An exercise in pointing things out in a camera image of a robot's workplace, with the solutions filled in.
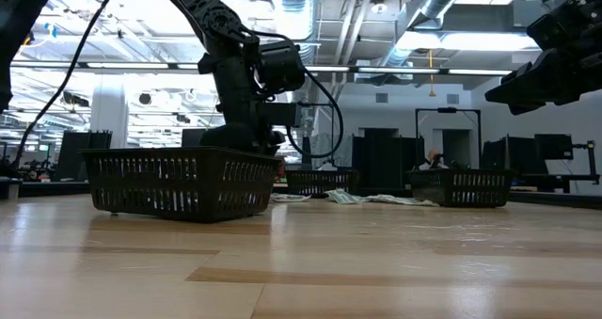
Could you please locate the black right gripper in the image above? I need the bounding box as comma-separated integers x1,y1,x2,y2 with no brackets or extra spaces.
483,0,602,117

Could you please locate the dark background monitor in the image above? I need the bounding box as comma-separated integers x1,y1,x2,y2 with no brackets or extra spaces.
533,133,575,162
181,127,209,149
55,129,114,183

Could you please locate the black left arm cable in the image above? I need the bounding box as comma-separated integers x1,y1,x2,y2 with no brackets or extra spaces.
285,67,345,160

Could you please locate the black slotted plastic basket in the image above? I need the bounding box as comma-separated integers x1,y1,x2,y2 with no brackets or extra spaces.
78,145,284,224
284,167,361,199
406,167,516,209

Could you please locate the black thin cable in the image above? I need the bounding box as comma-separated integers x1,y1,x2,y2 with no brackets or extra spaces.
9,0,124,169

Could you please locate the long ceiling light strip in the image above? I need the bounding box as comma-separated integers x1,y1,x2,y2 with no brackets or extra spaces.
7,60,514,77

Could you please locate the black background rig frame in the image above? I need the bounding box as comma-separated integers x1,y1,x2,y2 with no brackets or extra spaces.
414,105,483,170

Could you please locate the person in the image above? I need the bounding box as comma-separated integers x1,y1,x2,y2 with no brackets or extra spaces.
424,148,448,170

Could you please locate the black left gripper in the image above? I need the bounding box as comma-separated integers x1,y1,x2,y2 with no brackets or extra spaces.
199,90,303,156

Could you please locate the yellow hanging cord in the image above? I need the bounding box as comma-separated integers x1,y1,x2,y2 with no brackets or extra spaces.
426,48,437,99

